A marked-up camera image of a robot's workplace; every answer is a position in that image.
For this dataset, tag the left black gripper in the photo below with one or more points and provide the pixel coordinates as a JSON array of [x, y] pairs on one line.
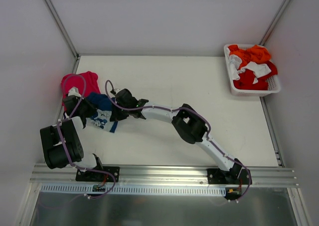
[[85, 110]]

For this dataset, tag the white t-shirt in basket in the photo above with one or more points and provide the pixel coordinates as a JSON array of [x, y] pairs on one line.
[[248, 74]]

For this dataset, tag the aluminium mounting rail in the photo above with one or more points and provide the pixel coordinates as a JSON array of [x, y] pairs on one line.
[[267, 177]]

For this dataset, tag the pink t-shirt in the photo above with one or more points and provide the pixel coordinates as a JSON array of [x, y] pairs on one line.
[[85, 83]]

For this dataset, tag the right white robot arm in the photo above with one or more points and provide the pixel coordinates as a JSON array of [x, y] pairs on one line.
[[190, 126]]

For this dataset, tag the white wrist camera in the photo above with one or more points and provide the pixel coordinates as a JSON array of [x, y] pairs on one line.
[[115, 91], [74, 92]]

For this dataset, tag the white plastic basket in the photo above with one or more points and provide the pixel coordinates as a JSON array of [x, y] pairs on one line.
[[273, 82]]

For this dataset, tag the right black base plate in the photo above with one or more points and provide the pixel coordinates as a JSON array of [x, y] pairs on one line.
[[232, 177]]

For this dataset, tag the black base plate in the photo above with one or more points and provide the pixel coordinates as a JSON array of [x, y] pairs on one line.
[[232, 177], [89, 176]]

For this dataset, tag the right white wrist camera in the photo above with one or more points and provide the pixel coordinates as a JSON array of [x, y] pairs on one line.
[[115, 91]]

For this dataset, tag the aluminium corner post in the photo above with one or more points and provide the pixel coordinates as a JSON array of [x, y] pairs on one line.
[[52, 9], [275, 20]]

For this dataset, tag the right aluminium corner post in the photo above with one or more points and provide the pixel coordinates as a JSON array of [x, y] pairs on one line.
[[275, 20]]

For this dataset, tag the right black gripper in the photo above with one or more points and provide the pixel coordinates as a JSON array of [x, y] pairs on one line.
[[115, 112]]

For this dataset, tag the navy blue t-shirt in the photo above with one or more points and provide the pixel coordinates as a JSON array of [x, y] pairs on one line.
[[102, 117]]

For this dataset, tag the orange t-shirt in basket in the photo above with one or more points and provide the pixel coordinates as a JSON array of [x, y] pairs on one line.
[[255, 54]]

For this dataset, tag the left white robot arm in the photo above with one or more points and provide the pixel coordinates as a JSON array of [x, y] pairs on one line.
[[60, 142]]

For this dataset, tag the left aluminium corner post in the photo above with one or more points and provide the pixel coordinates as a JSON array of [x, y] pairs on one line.
[[52, 9]]

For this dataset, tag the white slotted cable duct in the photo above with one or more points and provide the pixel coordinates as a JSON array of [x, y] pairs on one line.
[[134, 190]]

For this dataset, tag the red t-shirt in basket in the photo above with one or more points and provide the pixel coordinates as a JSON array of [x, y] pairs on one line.
[[262, 82]]

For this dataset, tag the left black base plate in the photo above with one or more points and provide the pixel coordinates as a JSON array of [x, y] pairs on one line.
[[89, 176]]

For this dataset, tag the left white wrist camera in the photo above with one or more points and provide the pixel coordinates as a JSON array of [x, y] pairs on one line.
[[74, 92]]

